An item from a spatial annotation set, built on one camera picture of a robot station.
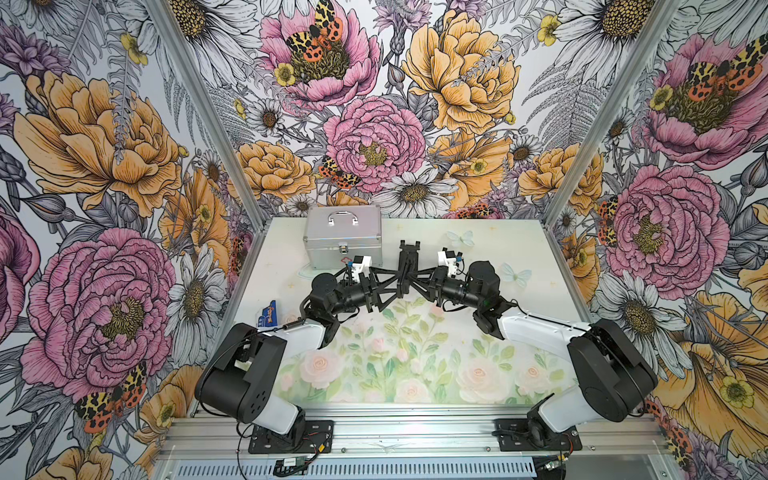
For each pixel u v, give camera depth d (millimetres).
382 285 715
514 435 688
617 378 445
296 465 703
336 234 995
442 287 732
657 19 728
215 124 919
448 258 798
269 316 917
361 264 795
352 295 735
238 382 445
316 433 744
